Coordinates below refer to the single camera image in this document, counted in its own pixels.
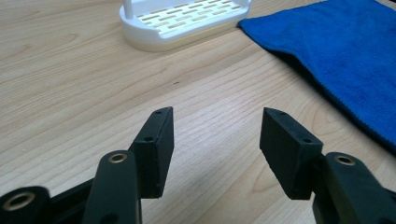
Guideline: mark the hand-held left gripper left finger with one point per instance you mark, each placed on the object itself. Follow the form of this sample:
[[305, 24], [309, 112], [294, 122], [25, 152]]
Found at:
[[154, 155]]

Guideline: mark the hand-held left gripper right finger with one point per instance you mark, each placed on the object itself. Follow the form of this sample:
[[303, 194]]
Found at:
[[288, 155]]

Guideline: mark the blue microfiber cloth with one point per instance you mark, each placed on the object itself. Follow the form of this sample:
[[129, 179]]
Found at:
[[336, 53]]

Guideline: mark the white slotted drain rack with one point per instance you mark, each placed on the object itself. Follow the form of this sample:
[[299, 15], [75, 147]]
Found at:
[[174, 25]]

